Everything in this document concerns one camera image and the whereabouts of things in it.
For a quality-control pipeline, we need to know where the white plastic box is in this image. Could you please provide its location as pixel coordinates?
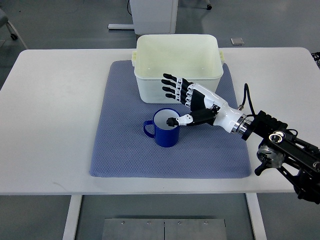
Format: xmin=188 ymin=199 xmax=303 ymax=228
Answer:
xmin=131 ymin=34 xmax=224 ymax=104

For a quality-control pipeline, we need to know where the white cabinet with base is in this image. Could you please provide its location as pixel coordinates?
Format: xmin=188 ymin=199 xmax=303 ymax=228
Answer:
xmin=108 ymin=0 xmax=178 ymax=36

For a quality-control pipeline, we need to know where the metal floor plate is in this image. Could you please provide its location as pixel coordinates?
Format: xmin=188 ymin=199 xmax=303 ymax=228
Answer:
xmin=102 ymin=218 xmax=227 ymax=240

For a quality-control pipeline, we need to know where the blue-grey quilted mat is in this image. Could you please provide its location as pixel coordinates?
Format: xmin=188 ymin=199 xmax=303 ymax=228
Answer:
xmin=89 ymin=60 xmax=251 ymax=179

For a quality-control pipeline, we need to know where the blue mug white inside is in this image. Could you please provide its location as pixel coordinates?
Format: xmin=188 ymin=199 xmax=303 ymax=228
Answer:
xmin=143 ymin=108 xmax=180 ymax=148

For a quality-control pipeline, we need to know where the grey floor socket plate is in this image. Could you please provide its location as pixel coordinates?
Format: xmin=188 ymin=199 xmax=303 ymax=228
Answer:
xmin=230 ymin=37 xmax=245 ymax=46

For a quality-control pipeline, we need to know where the dark object at right edge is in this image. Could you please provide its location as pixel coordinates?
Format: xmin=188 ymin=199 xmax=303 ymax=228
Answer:
xmin=311 ymin=52 xmax=320 ymax=66

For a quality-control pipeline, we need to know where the right white table leg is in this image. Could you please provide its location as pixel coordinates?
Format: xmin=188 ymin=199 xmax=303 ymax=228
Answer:
xmin=245 ymin=193 xmax=267 ymax=240

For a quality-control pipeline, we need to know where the grey office chair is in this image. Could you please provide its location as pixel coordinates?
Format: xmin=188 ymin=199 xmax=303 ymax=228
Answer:
xmin=0 ymin=9 xmax=29 ymax=50

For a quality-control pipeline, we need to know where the left white table leg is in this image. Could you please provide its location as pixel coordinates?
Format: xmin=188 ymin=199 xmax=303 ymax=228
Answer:
xmin=62 ymin=194 xmax=83 ymax=240

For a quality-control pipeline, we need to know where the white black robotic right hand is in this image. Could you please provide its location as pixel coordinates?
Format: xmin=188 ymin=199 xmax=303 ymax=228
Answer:
xmin=161 ymin=73 xmax=245 ymax=133

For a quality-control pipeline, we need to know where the white table leg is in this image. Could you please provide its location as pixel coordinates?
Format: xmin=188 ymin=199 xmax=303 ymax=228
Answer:
xmin=62 ymin=194 xmax=83 ymax=240
xmin=245 ymin=193 xmax=267 ymax=240

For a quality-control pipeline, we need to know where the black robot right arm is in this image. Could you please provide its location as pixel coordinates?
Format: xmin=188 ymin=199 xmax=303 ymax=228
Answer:
xmin=238 ymin=84 xmax=320 ymax=204

